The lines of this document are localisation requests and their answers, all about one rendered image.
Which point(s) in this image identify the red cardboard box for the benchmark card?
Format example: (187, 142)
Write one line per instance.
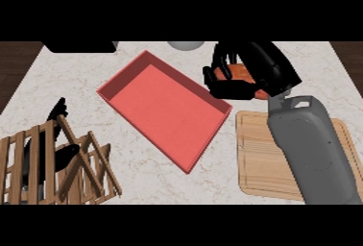
(163, 105)

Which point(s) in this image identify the brown wooden slatted rack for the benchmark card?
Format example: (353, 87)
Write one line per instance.
(52, 166)

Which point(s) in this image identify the orange sweet potato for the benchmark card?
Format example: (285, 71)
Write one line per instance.
(241, 74)

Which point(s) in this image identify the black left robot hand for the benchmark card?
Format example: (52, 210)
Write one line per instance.
(60, 157)

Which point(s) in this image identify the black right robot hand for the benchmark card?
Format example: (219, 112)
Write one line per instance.
(272, 68)

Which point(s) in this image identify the grey round bowl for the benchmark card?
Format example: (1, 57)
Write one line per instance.
(187, 44)

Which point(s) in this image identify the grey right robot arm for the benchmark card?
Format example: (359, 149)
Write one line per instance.
(315, 150)

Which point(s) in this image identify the black appliance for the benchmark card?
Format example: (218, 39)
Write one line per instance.
(80, 46)

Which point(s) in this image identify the pale wooden cutting board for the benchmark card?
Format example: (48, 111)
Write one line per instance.
(257, 160)

